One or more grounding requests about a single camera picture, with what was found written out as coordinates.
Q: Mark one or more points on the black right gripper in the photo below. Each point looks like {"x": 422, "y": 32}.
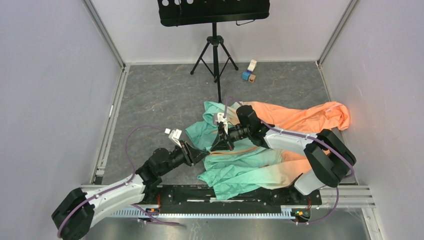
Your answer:
{"x": 222, "y": 143}

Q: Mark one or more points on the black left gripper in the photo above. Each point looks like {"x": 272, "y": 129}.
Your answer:
{"x": 192, "y": 155}

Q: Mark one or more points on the green and orange jacket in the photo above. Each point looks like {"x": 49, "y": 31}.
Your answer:
{"x": 249, "y": 167}

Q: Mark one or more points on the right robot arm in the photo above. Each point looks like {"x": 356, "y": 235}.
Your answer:
{"x": 330, "y": 160}

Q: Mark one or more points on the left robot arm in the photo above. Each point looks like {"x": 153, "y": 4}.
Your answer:
{"x": 81, "y": 210}

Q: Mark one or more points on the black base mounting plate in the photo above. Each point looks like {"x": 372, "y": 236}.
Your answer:
{"x": 201, "y": 199}

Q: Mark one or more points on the brown wooden toy cube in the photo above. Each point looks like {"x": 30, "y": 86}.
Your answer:
{"x": 252, "y": 78}

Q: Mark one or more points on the blue toy cube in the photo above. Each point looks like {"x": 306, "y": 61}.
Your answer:
{"x": 246, "y": 75}

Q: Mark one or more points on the white toy block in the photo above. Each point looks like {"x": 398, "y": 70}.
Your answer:
{"x": 252, "y": 65}

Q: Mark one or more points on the black music stand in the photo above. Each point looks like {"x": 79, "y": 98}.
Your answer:
{"x": 215, "y": 56}

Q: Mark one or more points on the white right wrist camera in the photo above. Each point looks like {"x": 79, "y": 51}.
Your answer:
{"x": 219, "y": 118}

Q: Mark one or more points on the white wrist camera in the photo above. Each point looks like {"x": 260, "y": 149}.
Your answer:
{"x": 174, "y": 136}
{"x": 219, "y": 118}

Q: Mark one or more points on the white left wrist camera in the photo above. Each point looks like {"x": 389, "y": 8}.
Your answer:
{"x": 174, "y": 136}

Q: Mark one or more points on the grey slotted cable duct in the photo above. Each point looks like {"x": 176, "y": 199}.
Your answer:
{"x": 133, "y": 212}

